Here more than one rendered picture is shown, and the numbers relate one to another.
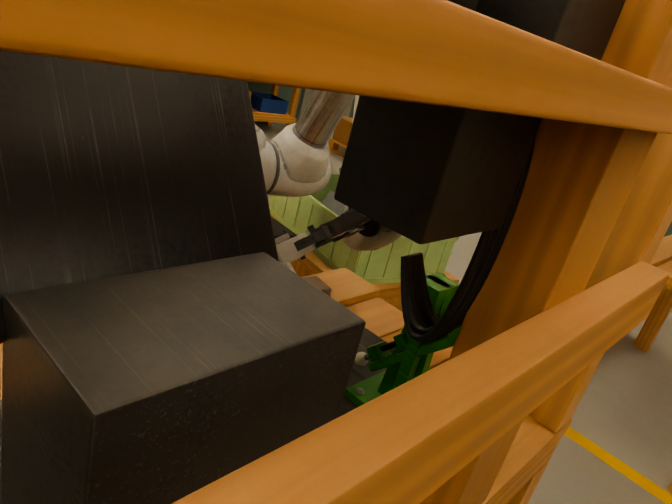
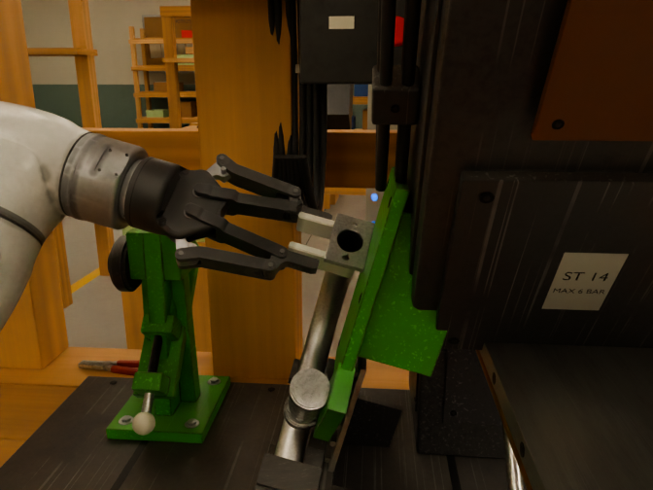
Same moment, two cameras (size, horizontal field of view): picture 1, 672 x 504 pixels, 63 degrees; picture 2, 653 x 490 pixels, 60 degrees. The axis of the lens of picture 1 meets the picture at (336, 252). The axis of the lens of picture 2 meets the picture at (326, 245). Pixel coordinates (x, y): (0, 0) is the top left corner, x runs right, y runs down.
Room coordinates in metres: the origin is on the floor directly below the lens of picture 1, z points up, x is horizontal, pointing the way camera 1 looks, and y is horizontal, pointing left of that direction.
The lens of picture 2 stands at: (1.08, 0.54, 1.36)
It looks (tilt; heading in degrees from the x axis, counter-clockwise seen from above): 16 degrees down; 237
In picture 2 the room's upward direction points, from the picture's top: straight up
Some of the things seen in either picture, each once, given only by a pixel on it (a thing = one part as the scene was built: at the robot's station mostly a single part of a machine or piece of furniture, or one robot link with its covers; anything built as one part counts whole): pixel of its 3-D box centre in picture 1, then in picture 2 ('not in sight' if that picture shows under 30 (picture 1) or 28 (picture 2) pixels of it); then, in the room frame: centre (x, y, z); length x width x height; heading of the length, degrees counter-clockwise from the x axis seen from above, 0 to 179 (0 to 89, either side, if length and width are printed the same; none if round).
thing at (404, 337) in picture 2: not in sight; (400, 283); (0.74, 0.16, 1.17); 0.13 x 0.12 x 0.20; 142
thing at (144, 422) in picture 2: (368, 356); (147, 406); (0.92, -0.11, 0.96); 0.06 x 0.03 x 0.06; 52
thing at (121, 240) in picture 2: not in sight; (124, 262); (0.90, -0.21, 1.12); 0.07 x 0.03 x 0.08; 52
